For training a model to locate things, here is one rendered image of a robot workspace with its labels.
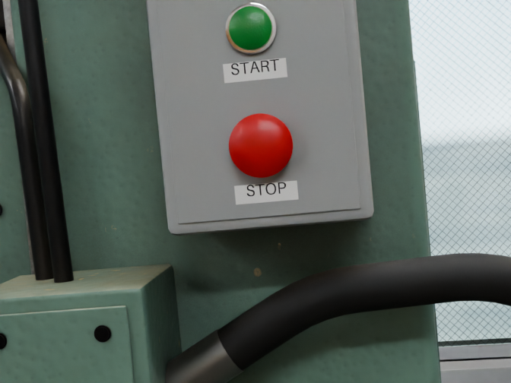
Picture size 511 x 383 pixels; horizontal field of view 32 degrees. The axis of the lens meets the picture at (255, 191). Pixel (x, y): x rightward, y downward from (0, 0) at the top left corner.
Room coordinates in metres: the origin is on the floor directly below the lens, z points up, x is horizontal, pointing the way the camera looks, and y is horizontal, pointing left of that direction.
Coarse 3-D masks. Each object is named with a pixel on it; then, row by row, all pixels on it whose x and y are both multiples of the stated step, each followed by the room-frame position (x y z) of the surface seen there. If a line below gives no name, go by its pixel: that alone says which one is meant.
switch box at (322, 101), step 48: (192, 0) 0.43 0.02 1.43; (240, 0) 0.43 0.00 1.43; (288, 0) 0.43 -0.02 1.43; (336, 0) 0.42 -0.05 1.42; (192, 48) 0.43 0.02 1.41; (288, 48) 0.43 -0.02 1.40; (336, 48) 0.42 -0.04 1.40; (192, 96) 0.43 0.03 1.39; (240, 96) 0.43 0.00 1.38; (288, 96) 0.43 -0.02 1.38; (336, 96) 0.42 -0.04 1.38; (192, 144) 0.43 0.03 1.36; (336, 144) 0.42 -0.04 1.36; (192, 192) 0.43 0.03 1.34; (336, 192) 0.42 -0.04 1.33
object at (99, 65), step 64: (64, 0) 0.50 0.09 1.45; (128, 0) 0.50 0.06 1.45; (384, 0) 0.48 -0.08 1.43; (64, 64) 0.50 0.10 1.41; (128, 64) 0.50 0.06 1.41; (384, 64) 0.48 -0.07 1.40; (64, 128) 0.50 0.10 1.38; (128, 128) 0.50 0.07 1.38; (384, 128) 0.48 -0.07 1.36; (64, 192) 0.50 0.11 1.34; (128, 192) 0.50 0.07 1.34; (384, 192) 0.48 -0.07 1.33; (128, 256) 0.50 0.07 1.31; (192, 256) 0.49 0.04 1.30; (256, 256) 0.49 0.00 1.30; (320, 256) 0.49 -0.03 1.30; (384, 256) 0.48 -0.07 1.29; (192, 320) 0.49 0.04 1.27; (384, 320) 0.48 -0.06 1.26
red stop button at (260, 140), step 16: (240, 128) 0.42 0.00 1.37; (256, 128) 0.42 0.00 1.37; (272, 128) 0.42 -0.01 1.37; (240, 144) 0.42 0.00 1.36; (256, 144) 0.42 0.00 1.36; (272, 144) 0.42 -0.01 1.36; (288, 144) 0.42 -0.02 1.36; (240, 160) 0.42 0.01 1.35; (256, 160) 0.42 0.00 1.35; (272, 160) 0.42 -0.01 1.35; (288, 160) 0.42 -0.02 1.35; (256, 176) 0.42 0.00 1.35
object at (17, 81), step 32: (32, 0) 0.46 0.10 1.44; (32, 32) 0.46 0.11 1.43; (0, 64) 0.51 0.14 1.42; (32, 64) 0.46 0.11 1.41; (32, 96) 0.46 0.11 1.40; (32, 128) 0.48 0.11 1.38; (32, 160) 0.48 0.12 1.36; (32, 192) 0.47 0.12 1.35; (32, 224) 0.47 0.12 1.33; (64, 224) 0.46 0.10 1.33; (64, 256) 0.46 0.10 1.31
